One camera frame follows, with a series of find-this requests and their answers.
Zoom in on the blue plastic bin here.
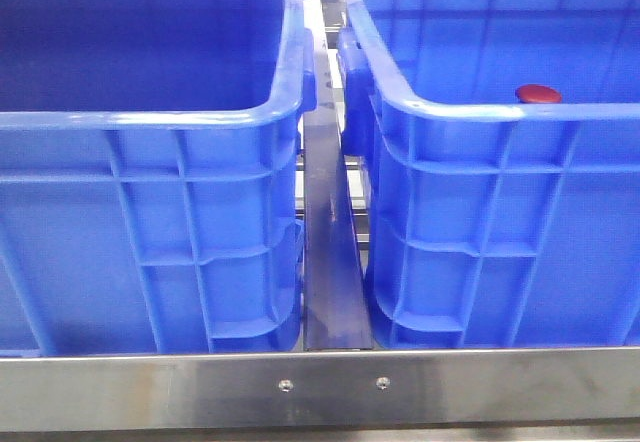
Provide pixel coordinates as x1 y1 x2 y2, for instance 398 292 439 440
1 0 315 357
346 0 639 349

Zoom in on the steel front shelf rail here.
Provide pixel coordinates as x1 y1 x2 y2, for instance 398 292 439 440
1 347 639 432

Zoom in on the left blue plastic bin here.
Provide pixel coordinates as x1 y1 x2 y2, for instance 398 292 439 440
1 0 315 357

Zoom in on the right blue plastic bin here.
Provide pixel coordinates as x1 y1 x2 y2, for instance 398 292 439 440
346 0 639 349

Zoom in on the red mushroom push button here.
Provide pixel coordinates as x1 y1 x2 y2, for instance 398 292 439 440
515 84 562 104

